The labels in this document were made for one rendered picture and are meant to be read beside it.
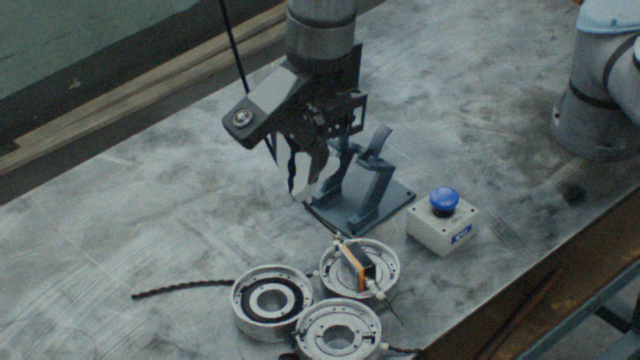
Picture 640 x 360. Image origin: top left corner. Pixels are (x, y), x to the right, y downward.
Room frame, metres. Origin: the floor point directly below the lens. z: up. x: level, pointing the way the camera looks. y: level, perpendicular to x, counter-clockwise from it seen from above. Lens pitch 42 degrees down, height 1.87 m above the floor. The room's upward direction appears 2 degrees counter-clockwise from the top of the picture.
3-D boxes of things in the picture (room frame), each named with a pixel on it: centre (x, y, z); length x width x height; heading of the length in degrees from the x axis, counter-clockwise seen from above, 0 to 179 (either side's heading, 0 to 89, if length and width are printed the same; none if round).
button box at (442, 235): (1.07, -0.17, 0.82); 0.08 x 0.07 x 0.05; 130
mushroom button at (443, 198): (1.06, -0.17, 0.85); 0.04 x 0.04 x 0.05
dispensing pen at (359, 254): (0.94, -0.06, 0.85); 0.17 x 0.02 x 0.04; 27
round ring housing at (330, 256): (0.97, -0.05, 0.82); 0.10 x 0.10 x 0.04
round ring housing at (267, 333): (0.93, 0.07, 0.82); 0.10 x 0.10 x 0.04
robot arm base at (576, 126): (1.27, -0.43, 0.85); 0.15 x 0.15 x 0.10
